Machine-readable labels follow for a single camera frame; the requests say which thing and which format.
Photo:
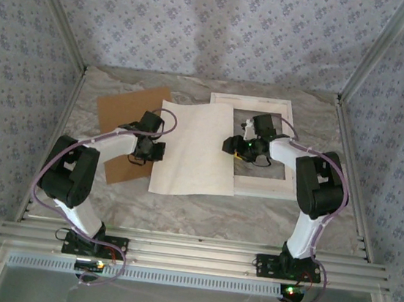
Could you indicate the white picture frame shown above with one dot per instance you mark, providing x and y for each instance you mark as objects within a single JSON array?
[{"x": 252, "y": 101}]

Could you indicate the brown backing board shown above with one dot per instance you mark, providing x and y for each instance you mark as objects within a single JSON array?
[{"x": 118, "y": 111}]

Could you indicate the white photo paper sheet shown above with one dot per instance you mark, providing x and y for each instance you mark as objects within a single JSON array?
[{"x": 191, "y": 149}]

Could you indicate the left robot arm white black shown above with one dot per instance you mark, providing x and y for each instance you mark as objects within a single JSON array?
[{"x": 114, "y": 147}]

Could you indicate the controller board with green light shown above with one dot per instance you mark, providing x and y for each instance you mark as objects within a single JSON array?
[
  {"x": 90, "y": 265},
  {"x": 291, "y": 292}
]

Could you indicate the aluminium side rail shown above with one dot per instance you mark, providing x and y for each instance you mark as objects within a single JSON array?
[
  {"x": 66, "y": 112},
  {"x": 345, "y": 131}
]

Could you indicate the aluminium rail beam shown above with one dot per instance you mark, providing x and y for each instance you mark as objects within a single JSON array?
[{"x": 193, "y": 253}]

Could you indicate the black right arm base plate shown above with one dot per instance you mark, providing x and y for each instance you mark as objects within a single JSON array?
[{"x": 265, "y": 265}]

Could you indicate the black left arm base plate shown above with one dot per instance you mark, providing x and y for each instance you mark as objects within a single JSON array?
[{"x": 116, "y": 245}]

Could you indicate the aluminium corner post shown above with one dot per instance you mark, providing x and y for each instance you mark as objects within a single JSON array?
[
  {"x": 64, "y": 20},
  {"x": 377, "y": 51}
]

